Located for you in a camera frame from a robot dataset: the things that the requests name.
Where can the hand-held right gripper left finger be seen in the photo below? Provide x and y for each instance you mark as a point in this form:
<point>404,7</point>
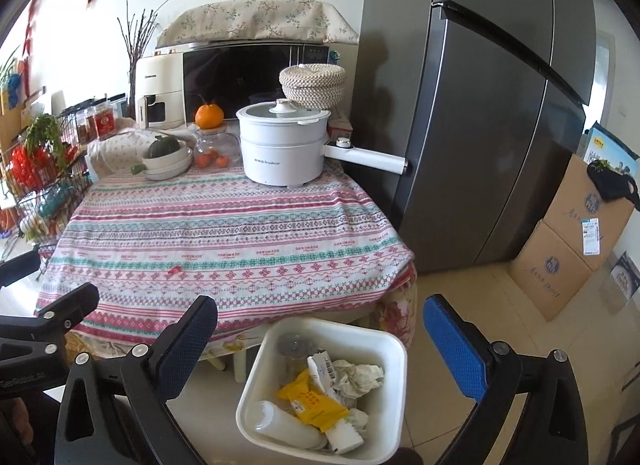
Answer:
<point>187,340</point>

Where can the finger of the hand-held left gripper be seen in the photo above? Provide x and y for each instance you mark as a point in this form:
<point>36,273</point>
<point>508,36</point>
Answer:
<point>70,305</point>
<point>17,267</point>

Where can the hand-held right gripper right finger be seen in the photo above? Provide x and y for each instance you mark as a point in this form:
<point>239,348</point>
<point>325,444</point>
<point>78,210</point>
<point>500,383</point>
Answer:
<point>450,345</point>

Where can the white plastic bin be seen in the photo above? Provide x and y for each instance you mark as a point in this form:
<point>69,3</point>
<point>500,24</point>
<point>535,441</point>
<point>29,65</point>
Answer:
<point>380,345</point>

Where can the white tissue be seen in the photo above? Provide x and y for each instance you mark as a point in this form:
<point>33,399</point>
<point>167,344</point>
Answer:
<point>357,377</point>

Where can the tall white plastic bottle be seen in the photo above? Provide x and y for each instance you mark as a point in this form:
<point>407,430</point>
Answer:
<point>280,425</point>

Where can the white labelled wrapper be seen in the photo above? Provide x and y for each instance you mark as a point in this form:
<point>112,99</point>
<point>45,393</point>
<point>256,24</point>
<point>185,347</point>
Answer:
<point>322,372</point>

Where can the yellow snack wrapper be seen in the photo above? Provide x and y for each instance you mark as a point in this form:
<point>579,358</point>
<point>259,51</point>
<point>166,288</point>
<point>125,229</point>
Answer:
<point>312,402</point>

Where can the person's left hand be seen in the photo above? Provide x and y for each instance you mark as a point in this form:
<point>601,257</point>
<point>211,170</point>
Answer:
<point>20,412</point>

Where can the white table leg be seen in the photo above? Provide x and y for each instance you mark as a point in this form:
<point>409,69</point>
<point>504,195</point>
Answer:
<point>240,365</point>

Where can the floral table cover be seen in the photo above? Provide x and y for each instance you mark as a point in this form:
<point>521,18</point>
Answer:
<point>395,315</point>

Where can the patterned striped tablecloth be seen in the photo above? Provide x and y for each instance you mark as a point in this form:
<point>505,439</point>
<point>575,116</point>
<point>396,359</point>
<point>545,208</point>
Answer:
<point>225,245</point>

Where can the green leafy plant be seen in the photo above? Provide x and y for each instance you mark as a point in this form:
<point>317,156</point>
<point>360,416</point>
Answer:
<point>47,137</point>

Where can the red labelled jar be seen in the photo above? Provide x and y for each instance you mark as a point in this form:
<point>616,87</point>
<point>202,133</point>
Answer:
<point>106,120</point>
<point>85,127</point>

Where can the white bowl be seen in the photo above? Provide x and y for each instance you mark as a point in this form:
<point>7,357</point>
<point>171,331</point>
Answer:
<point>170,167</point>

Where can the green squash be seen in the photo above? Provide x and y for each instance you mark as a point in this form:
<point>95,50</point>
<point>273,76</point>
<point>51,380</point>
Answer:
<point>164,146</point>

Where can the glass pot with small fruits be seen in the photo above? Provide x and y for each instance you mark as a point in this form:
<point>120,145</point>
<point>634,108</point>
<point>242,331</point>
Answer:
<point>215,152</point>

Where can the white electric pot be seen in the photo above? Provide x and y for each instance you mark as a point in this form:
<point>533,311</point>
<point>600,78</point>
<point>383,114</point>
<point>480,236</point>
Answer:
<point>280,150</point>

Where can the orange fruit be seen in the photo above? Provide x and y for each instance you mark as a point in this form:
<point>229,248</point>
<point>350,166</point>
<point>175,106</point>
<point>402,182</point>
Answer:
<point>209,116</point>

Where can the cream air fryer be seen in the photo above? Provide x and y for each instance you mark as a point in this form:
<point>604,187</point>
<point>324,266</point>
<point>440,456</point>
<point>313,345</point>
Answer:
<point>157,90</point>

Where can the grey refrigerator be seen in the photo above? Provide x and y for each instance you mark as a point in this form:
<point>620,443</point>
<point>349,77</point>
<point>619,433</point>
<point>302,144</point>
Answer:
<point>475,120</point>

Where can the black bag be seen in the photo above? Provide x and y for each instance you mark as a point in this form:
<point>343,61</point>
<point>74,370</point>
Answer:
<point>612,185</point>

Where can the pink carton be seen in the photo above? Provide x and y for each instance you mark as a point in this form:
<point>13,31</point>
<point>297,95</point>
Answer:
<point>341,127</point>

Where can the dry branches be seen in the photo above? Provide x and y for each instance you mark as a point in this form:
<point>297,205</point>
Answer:
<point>140,40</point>

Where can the black microwave oven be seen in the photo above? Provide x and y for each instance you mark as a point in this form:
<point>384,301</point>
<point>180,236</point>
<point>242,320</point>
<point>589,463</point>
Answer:
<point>230,75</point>

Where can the woven basket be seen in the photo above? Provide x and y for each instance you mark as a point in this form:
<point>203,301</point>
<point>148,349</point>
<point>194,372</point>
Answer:
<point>312,85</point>

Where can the floral appliance cover cloth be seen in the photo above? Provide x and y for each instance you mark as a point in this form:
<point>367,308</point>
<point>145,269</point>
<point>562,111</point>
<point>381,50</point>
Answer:
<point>260,20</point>

